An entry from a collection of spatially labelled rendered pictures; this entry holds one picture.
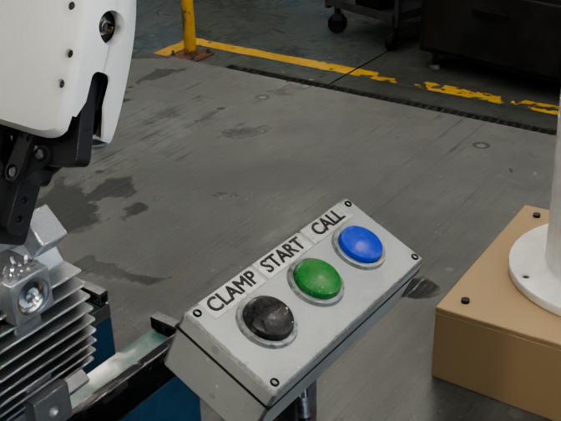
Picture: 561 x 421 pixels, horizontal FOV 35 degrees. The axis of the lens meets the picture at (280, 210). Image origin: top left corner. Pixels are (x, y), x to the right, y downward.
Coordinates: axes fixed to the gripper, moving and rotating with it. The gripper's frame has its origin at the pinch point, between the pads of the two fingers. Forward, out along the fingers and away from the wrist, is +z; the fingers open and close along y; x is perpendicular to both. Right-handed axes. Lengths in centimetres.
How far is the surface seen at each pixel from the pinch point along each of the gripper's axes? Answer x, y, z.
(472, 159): -88, 5, -17
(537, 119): -313, 69, -54
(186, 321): -1.5, -14.7, 2.3
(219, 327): -2.4, -16.2, 2.1
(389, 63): -338, 153, -69
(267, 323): -4.1, -18.2, 1.3
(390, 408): -40.2, -12.4, 11.6
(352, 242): -12.5, -17.6, -4.0
